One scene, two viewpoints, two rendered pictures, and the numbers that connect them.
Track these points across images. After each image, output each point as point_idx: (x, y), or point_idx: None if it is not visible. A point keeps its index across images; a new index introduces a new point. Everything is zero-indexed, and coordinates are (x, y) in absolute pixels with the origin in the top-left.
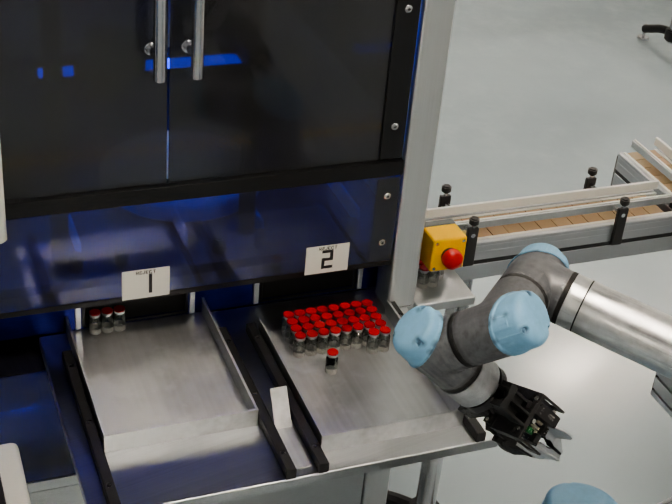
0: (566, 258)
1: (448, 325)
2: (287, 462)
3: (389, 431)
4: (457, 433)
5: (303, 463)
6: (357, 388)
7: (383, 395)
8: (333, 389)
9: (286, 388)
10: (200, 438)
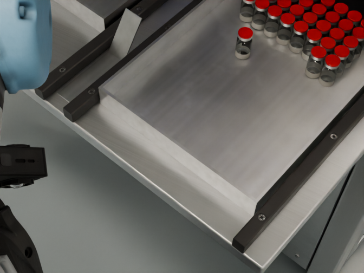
0: (21, 30)
1: None
2: (47, 79)
3: (168, 145)
4: (234, 218)
5: (70, 96)
6: (233, 88)
7: (241, 116)
8: (213, 69)
9: (140, 21)
10: (53, 5)
